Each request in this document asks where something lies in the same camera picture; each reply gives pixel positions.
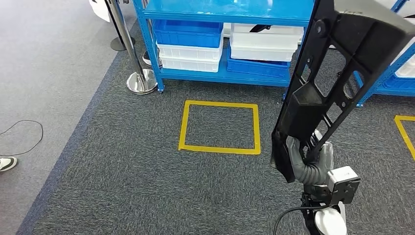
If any black plastic plate bracket part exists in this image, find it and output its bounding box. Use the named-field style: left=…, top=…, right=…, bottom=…
left=271, top=0, right=415, bottom=184

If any chrome stanchion post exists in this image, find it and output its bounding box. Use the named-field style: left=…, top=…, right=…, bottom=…
left=142, top=50, right=160, bottom=69
left=107, top=0, right=159, bottom=95

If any person's white shoe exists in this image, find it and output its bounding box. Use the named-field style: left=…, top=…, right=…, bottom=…
left=0, top=156, right=18, bottom=172

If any blue plastic bin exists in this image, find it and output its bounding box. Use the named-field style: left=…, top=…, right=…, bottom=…
left=382, top=73, right=415, bottom=91
left=152, top=19, right=224, bottom=48
left=226, top=44, right=291, bottom=79

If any yellow floor tape square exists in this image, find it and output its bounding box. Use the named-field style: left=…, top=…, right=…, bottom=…
left=393, top=115, right=415, bottom=161

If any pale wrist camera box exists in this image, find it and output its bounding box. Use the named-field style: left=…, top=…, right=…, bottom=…
left=325, top=166, right=362, bottom=206

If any small black part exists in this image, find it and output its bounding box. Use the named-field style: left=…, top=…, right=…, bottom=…
left=249, top=24, right=272, bottom=33

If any blue metal shelf rack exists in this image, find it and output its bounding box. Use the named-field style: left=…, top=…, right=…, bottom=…
left=131, top=0, right=316, bottom=99
left=355, top=0, right=415, bottom=108

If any black camera cable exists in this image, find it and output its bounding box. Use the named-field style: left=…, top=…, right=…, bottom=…
left=272, top=205, right=331, bottom=235

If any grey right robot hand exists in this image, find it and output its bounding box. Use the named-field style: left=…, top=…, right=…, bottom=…
left=288, top=129, right=335, bottom=176

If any black floor cable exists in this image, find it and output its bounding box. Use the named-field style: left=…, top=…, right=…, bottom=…
left=0, top=119, right=45, bottom=157

